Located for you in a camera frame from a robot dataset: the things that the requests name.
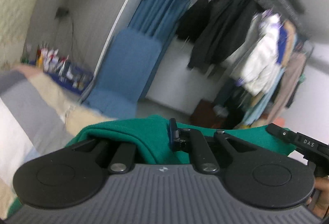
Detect green hooded sweatshirt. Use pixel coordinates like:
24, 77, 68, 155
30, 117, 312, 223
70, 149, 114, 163
6, 116, 297, 223

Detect person's right hand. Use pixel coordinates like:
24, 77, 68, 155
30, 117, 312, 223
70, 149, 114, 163
312, 176, 329, 218

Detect dark red floor box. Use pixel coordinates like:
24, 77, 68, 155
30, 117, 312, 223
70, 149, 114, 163
190, 99, 225, 128

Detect light blue hanging garment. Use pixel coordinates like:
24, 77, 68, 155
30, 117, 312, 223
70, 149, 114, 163
242, 68, 285, 125

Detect beige pink hanging garment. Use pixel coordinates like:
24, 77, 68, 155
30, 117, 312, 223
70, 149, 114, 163
266, 52, 307, 124

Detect colour block bed quilt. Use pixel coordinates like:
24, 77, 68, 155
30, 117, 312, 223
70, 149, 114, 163
1, 65, 110, 210

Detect white hanging jacket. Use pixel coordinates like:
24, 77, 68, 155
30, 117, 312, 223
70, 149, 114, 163
231, 14, 280, 96

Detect blue folded mat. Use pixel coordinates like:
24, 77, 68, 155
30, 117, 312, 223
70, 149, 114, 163
84, 28, 162, 119

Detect black hanging coat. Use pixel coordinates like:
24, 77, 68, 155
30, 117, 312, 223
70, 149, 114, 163
176, 0, 259, 73

